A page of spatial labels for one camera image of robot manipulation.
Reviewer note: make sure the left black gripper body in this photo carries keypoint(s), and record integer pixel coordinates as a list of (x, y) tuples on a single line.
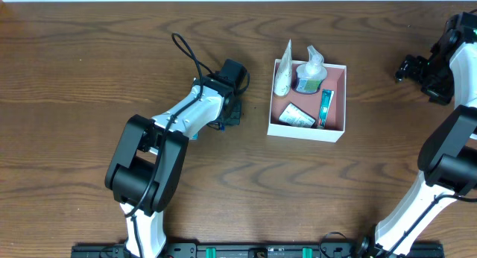
[(234, 111)]

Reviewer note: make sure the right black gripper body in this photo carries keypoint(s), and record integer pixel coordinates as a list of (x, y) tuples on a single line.
[(408, 66)]

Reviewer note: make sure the white cream tube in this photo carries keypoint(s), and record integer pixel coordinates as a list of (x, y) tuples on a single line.
[(282, 81)]

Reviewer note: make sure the green Dettol soap bar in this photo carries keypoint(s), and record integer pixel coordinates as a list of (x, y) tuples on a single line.
[(295, 117)]

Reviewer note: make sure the clear pump sanitizer bottle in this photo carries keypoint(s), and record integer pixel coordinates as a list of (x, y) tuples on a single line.
[(311, 74)]

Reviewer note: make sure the small green toothpaste tube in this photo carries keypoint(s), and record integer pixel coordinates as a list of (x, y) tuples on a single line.
[(326, 100)]

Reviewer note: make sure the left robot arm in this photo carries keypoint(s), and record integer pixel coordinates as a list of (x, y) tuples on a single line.
[(146, 166)]

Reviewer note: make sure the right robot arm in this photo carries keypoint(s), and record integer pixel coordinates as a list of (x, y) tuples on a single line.
[(447, 166)]

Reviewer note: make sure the white box pink interior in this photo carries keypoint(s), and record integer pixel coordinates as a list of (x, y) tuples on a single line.
[(335, 124)]

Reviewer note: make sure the black mounting rail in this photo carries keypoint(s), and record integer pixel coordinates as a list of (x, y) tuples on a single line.
[(191, 250)]

